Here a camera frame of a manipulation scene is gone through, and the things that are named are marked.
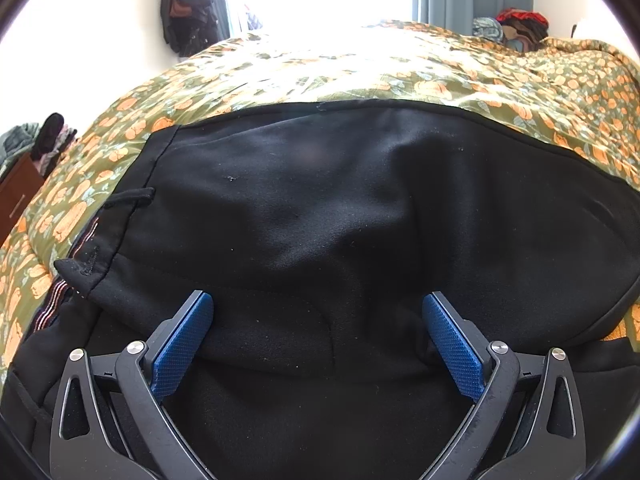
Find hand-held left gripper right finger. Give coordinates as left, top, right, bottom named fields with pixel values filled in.
left=420, top=291, right=588, bottom=480

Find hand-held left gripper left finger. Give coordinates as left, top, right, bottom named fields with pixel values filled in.
left=50, top=290, right=216, bottom=480

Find black pants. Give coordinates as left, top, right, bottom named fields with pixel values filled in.
left=10, top=100, right=640, bottom=480

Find brown wooden cabinet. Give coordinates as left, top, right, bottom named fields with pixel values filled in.
left=0, top=152, right=46, bottom=246

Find black clothing item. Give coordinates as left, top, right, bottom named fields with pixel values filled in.
left=31, top=112, right=66, bottom=163

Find grey-green cloth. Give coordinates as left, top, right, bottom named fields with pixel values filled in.
left=0, top=121, right=41, bottom=178

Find green orange floral blanket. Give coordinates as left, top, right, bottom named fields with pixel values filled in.
left=0, top=19, right=640, bottom=386

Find red and dark clothes pile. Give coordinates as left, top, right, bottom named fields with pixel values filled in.
left=496, top=7, right=551, bottom=53

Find dark clothes hanging on wall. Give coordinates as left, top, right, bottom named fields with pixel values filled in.
left=160, top=0, right=231, bottom=56

